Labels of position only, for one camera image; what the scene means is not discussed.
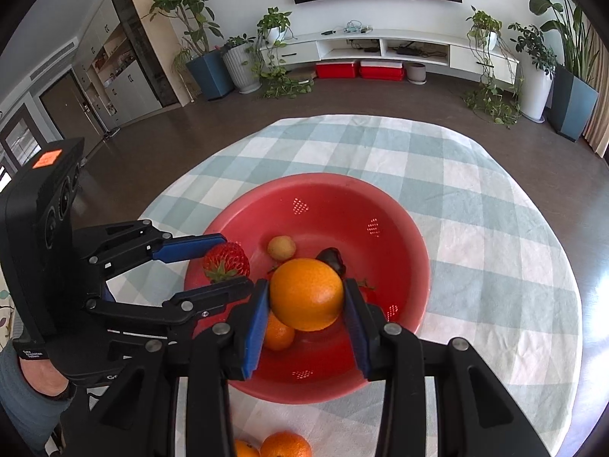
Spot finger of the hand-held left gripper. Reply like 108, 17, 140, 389
73, 220, 228, 279
86, 276, 255, 339

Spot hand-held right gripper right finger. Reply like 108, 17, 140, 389
343, 277, 553, 457

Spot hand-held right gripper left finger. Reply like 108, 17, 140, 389
62, 278, 270, 457

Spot red strawberry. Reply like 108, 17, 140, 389
203, 242, 251, 283

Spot large orange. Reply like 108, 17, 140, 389
269, 258, 345, 332

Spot tan longan fruit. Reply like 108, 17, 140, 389
266, 235, 297, 262

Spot red plastic colander bowl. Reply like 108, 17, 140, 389
185, 174, 432, 404

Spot person's left forearm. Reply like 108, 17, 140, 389
0, 338, 77, 443

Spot dark brown fruit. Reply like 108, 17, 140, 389
316, 248, 346, 278

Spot green white checked tablecloth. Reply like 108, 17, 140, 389
138, 114, 583, 457

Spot brown entrance door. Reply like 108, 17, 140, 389
40, 69, 108, 146

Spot tree plant in blue pot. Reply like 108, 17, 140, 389
150, 0, 235, 102

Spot plant in white ribbed pot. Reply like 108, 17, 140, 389
223, 34, 262, 94

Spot red storage box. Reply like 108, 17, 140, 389
315, 60, 360, 80
359, 60, 406, 81

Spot trailing pothos in white pot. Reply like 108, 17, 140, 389
464, 7, 521, 127
250, 7, 315, 100

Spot white television cabinet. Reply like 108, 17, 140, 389
259, 29, 520, 79

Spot bushy plant in white pot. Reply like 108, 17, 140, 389
508, 23, 557, 122

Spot large-leaf plant in grey pot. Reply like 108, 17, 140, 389
514, 0, 600, 142

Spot beige curtain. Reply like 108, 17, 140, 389
583, 100, 609, 158

